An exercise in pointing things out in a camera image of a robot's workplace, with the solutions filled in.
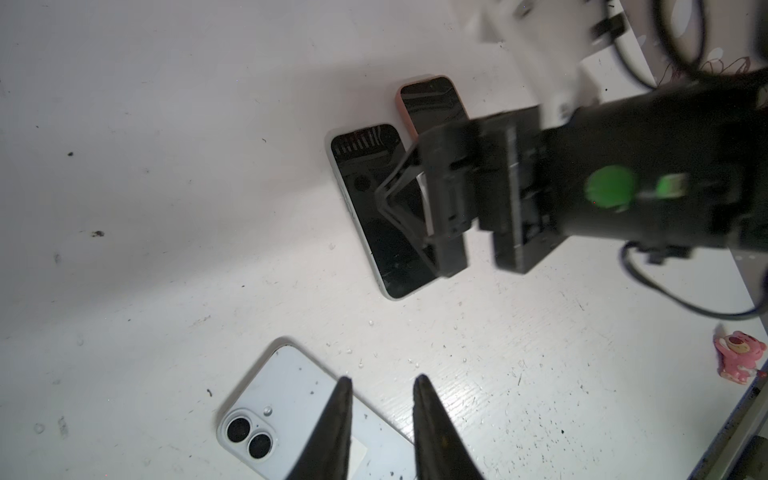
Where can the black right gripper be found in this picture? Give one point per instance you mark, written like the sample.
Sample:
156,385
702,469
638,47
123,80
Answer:
486,173

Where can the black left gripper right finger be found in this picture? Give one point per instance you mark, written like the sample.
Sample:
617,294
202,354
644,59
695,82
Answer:
439,451

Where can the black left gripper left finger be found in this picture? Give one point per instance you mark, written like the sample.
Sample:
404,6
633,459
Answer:
326,455

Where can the light blue phone case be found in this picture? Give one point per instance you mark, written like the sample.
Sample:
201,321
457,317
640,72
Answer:
354,204

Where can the pink phone case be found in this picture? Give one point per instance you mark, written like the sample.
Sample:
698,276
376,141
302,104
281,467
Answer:
402,108

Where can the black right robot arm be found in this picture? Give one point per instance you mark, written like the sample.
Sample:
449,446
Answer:
666,172

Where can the pink small object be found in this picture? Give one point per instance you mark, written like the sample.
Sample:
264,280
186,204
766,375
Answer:
739,354

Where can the white phone camera up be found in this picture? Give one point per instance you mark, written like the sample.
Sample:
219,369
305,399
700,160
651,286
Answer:
273,414

